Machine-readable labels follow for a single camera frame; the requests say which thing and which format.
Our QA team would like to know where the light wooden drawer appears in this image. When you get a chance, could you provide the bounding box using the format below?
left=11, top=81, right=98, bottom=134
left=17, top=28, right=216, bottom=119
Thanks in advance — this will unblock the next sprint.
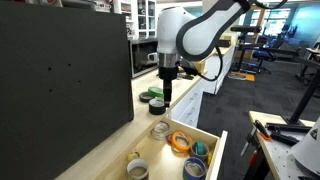
left=95, top=116, right=229, bottom=180

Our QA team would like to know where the blue rimmed tape roll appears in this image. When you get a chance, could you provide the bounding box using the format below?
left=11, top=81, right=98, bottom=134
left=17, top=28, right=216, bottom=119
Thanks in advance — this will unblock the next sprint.
left=182, top=157, right=208, bottom=180

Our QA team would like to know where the grey tape roll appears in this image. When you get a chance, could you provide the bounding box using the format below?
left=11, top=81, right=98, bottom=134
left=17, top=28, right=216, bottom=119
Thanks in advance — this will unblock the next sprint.
left=126, top=158, right=150, bottom=180

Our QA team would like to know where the wooden work table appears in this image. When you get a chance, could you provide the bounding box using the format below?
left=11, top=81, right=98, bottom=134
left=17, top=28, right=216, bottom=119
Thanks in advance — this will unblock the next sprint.
left=248, top=110, right=320, bottom=180

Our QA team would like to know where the wide black tape roll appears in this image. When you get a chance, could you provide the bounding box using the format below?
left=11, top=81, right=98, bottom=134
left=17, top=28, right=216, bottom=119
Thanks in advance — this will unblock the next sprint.
left=148, top=97, right=167, bottom=116

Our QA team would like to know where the large black panel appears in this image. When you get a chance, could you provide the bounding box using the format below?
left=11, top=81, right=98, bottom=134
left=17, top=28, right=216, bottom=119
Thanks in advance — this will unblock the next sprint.
left=0, top=1, right=135, bottom=180

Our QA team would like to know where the black orange hand clamp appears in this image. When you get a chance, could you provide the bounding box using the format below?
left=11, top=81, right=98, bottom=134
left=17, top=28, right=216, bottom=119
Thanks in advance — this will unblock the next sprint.
left=253, top=119, right=273, bottom=142

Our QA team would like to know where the small yellow object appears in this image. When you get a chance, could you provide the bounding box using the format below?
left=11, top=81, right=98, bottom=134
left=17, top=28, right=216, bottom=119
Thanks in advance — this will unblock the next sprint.
left=206, top=152, right=214, bottom=167

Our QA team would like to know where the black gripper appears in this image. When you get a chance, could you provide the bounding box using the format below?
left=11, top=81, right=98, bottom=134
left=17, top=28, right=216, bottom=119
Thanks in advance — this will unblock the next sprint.
left=157, top=65, right=179, bottom=108

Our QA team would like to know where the black object on counter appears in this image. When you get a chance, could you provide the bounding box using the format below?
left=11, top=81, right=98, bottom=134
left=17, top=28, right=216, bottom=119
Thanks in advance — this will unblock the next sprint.
left=179, top=58, right=202, bottom=81

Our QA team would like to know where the short black tool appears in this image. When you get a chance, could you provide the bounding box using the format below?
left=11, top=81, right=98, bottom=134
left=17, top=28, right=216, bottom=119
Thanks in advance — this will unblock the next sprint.
left=269, top=132, right=300, bottom=147

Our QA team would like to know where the white cone cover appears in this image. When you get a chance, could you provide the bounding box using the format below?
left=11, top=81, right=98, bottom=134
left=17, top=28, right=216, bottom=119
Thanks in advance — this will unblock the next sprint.
left=287, top=116, right=320, bottom=178

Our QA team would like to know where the long black tool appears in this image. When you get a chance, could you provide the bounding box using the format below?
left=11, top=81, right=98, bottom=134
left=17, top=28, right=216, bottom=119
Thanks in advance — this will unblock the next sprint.
left=265, top=122, right=313, bottom=135

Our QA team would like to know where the red tape roll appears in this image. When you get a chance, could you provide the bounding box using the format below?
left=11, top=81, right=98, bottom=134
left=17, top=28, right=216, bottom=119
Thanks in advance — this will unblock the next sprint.
left=165, top=133, right=175, bottom=146

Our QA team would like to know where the white shelf unit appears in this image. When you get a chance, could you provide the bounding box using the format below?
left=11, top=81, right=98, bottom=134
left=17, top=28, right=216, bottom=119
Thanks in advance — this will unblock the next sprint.
left=112, top=0, right=158, bottom=40

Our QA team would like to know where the green and blue tape roll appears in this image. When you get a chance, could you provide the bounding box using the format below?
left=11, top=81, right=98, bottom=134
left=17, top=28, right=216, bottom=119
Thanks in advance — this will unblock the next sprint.
left=189, top=141, right=210, bottom=163

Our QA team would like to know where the black equipment stand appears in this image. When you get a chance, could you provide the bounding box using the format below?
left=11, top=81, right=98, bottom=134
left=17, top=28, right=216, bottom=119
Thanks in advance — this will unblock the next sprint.
left=229, top=25, right=265, bottom=73

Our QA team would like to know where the blue office chair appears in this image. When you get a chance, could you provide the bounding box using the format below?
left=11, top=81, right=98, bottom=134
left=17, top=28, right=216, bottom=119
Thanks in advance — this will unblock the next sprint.
left=250, top=46, right=278, bottom=75

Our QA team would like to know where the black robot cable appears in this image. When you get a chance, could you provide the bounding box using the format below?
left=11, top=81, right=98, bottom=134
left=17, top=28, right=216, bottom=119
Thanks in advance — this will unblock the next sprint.
left=199, top=45, right=224, bottom=83

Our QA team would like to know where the yellow floor mat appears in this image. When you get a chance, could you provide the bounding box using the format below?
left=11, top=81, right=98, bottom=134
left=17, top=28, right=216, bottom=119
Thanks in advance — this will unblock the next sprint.
left=229, top=70, right=256, bottom=83

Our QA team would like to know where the small yellow tape roll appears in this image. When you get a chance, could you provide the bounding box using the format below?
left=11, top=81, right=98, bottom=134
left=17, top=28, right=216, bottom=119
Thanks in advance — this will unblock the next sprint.
left=127, top=151, right=141, bottom=163

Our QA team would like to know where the clear tape roll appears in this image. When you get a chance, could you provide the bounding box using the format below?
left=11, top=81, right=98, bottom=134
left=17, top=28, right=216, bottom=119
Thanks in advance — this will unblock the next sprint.
left=150, top=121, right=171, bottom=141

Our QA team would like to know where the orange tape roll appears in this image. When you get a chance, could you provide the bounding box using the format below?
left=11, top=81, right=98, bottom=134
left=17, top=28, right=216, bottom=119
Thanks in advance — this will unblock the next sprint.
left=170, top=130, right=194, bottom=154

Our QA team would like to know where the black pole stand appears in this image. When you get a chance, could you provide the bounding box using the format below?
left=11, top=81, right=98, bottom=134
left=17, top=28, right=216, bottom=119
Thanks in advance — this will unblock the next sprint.
left=281, top=67, right=320, bottom=126

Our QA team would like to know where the white drawer cabinet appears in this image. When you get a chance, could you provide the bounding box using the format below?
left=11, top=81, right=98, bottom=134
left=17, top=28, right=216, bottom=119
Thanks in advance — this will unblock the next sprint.
left=167, top=46, right=236, bottom=128

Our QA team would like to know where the black glass door appliance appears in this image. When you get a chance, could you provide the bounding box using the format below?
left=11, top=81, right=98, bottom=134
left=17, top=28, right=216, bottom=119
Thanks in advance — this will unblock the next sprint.
left=128, top=37, right=160, bottom=80

